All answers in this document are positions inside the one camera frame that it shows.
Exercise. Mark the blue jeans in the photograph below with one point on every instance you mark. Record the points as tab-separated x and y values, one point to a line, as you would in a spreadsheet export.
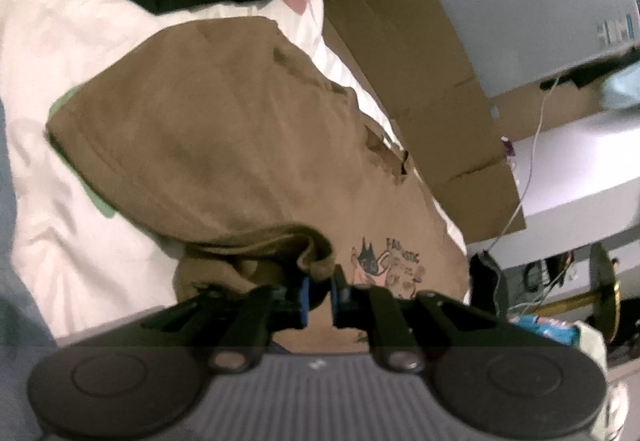
25	338

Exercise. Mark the black garment right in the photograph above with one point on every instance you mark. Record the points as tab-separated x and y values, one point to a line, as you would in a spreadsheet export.
489	290

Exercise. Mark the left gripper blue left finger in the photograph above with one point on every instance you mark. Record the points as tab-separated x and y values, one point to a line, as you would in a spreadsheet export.
274	310

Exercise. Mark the white bear print duvet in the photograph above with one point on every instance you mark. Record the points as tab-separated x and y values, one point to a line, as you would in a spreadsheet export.
84	263

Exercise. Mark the brown cardboard sheet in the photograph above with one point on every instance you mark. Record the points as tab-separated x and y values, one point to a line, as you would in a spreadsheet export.
458	78

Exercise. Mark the brown t-shirt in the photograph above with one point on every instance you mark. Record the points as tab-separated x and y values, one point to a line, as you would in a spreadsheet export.
223	135

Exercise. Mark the blue patterned cloth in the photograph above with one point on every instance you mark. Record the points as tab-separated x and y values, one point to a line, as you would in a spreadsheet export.
548	327

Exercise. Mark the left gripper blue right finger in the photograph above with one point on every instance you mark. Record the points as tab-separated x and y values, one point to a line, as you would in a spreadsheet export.
378	313

